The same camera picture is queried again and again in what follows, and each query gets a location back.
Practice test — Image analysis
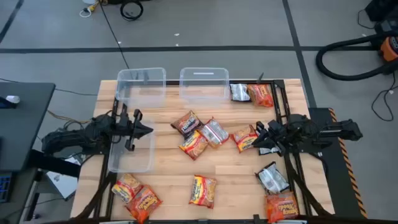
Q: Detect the orange shop vacuum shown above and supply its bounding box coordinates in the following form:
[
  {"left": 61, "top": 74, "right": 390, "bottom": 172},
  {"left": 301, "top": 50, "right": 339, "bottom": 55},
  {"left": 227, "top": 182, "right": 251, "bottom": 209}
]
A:
[{"left": 379, "top": 35, "right": 398, "bottom": 63}]

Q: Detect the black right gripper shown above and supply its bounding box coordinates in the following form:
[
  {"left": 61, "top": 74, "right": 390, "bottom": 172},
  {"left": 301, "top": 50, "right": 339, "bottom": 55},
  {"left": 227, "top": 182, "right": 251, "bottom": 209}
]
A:
[{"left": 253, "top": 120, "right": 292, "bottom": 156}]

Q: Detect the black aluminium rig frame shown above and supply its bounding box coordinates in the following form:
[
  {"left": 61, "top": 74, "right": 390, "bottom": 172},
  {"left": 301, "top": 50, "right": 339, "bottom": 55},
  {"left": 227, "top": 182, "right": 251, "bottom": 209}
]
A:
[{"left": 74, "top": 79, "right": 333, "bottom": 224}]

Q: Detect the black desk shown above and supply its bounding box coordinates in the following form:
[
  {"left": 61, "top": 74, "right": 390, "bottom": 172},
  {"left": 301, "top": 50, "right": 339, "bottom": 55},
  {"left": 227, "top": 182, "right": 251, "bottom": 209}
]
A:
[{"left": 0, "top": 81, "right": 57, "bottom": 172}]

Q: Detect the clear plastic bin white label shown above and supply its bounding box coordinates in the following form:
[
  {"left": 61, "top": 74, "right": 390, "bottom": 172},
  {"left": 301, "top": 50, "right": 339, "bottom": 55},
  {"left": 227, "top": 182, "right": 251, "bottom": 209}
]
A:
[{"left": 178, "top": 67, "right": 231, "bottom": 108}]

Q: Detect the orange Maruchan saucy noodle pack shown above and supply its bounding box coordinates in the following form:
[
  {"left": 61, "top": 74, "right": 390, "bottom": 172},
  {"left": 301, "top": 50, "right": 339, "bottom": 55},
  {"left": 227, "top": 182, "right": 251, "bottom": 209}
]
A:
[
  {"left": 264, "top": 191, "right": 300, "bottom": 224},
  {"left": 198, "top": 117, "right": 230, "bottom": 149},
  {"left": 247, "top": 83, "right": 275, "bottom": 108},
  {"left": 126, "top": 185, "right": 163, "bottom": 224}
]

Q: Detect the silver black noodle pack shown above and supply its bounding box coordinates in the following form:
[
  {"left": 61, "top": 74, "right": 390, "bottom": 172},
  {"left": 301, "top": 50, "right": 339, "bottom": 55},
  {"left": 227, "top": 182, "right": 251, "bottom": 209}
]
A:
[
  {"left": 229, "top": 83, "right": 251, "bottom": 103},
  {"left": 254, "top": 161, "right": 290, "bottom": 195},
  {"left": 258, "top": 145, "right": 282, "bottom": 156}
]

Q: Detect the dark brown noodle pack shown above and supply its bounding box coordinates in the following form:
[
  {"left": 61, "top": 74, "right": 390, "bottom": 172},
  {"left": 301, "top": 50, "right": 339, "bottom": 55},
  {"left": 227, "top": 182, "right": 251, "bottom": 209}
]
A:
[{"left": 170, "top": 110, "right": 203, "bottom": 137}]

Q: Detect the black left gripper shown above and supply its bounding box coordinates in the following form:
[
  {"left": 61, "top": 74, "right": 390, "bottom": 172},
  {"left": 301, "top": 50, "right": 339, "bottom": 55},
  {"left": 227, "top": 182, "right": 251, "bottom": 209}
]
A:
[{"left": 114, "top": 104, "right": 154, "bottom": 152}]

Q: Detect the long black floor cable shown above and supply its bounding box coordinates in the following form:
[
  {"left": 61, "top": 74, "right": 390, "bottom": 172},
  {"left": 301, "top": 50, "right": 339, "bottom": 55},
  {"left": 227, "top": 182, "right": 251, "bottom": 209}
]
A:
[{"left": 98, "top": 1, "right": 131, "bottom": 70}]

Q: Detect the thin black floor cable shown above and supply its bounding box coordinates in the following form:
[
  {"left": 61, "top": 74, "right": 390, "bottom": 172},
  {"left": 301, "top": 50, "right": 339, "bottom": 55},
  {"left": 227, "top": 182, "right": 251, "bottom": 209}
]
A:
[{"left": 371, "top": 73, "right": 398, "bottom": 122}]

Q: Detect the keyboard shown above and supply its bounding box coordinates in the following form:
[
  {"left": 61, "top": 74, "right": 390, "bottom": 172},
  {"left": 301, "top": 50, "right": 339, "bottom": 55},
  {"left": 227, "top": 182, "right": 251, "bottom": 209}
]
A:
[{"left": 0, "top": 172, "right": 13, "bottom": 203}]

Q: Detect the yellow red Maruchan noodle pack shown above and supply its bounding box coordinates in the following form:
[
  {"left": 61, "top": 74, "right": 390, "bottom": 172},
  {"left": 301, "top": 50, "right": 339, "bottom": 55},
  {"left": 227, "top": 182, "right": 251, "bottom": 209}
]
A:
[
  {"left": 230, "top": 124, "right": 259, "bottom": 154},
  {"left": 188, "top": 174, "right": 218, "bottom": 210},
  {"left": 111, "top": 172, "right": 144, "bottom": 203},
  {"left": 178, "top": 129, "right": 209, "bottom": 161}
]

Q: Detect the white cable yellow plug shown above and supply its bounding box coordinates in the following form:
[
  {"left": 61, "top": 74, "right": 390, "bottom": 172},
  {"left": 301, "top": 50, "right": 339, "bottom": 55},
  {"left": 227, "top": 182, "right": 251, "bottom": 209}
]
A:
[{"left": 79, "top": 0, "right": 103, "bottom": 18}]

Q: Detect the white paper sheet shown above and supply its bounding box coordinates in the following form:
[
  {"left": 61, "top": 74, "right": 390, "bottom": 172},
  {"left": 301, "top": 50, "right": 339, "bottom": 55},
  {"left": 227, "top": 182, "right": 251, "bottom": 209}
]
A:
[{"left": 46, "top": 154, "right": 82, "bottom": 200}]

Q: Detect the black vacuum hose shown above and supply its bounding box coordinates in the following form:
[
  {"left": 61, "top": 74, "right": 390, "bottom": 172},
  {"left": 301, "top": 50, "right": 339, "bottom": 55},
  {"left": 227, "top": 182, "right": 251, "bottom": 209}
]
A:
[{"left": 315, "top": 30, "right": 398, "bottom": 82}]

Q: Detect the black mat hazard stripe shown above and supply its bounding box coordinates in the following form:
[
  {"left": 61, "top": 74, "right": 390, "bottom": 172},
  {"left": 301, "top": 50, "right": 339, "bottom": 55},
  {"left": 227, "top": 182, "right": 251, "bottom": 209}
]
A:
[{"left": 307, "top": 107, "right": 368, "bottom": 218}]

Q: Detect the coiled black cable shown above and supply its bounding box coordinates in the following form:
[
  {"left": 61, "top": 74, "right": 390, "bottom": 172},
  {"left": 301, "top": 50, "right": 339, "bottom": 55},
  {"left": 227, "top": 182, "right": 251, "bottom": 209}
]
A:
[{"left": 119, "top": 0, "right": 144, "bottom": 22}]

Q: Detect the black equipment case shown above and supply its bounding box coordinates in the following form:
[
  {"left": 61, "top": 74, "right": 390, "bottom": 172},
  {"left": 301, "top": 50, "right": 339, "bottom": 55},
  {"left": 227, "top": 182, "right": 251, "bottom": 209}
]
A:
[{"left": 357, "top": 0, "right": 398, "bottom": 32}]

